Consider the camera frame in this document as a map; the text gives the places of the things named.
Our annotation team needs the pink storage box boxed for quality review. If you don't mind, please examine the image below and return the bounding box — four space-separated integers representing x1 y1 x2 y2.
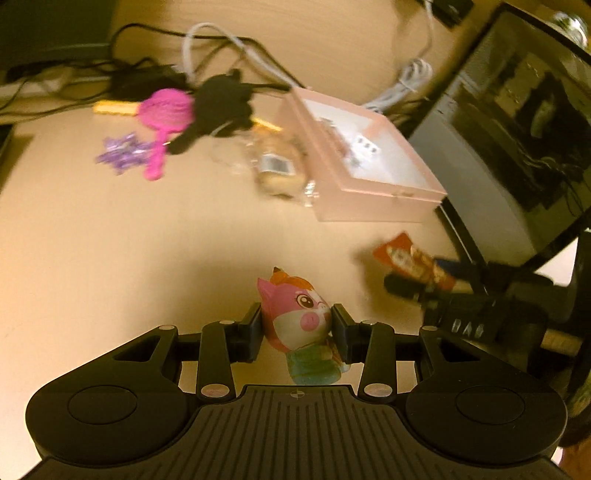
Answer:
276 88 448 224

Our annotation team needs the white bundled cable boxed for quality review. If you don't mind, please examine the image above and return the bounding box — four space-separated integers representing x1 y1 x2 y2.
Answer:
361 0 435 114

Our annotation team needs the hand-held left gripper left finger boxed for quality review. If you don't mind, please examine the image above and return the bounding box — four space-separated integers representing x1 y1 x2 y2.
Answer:
112 302 265 400

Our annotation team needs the purple ribbon bow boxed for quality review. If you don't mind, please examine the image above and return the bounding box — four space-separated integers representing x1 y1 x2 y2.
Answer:
95 133 156 175

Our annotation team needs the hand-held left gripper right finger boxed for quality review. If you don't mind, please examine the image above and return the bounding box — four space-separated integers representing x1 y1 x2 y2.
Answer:
331 303 482 400

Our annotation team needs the red snack packet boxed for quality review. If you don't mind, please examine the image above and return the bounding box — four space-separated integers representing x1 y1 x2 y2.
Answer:
372 232 474 294

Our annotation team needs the bread bun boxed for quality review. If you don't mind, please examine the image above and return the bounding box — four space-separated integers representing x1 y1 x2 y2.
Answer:
253 156 320 209
249 129 306 160

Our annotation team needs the glass computer case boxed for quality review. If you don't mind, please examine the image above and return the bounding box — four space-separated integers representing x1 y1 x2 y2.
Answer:
409 4 591 278

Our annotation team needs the black power adapter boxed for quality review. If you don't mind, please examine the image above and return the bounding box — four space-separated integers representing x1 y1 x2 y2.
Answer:
110 62 186 92

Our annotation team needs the dark monitor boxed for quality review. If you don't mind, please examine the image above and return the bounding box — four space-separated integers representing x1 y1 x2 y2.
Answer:
0 0 122 71

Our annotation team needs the pink pig toy figure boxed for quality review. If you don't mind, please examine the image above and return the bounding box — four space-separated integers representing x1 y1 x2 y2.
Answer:
256 266 352 386

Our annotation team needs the black cable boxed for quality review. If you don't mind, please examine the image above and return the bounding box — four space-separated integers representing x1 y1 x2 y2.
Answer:
0 23 291 121

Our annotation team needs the white looped cable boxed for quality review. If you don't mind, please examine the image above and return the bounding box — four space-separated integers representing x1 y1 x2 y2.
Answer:
182 23 306 92

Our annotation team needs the pink plastic toy strainer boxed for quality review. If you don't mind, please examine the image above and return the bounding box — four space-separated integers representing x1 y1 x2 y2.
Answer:
137 89 195 182

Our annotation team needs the black power strip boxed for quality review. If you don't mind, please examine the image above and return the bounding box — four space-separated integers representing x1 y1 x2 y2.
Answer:
418 0 477 27

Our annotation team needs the yellow plastic toy stick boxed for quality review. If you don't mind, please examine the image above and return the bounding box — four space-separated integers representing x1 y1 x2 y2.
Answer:
92 100 283 134

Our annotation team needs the black plush toy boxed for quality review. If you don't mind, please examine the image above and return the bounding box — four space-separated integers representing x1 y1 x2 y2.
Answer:
167 69 259 156

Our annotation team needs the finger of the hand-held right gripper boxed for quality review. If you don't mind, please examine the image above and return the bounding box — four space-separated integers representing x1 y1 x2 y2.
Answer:
435 258 485 297
384 272 452 306

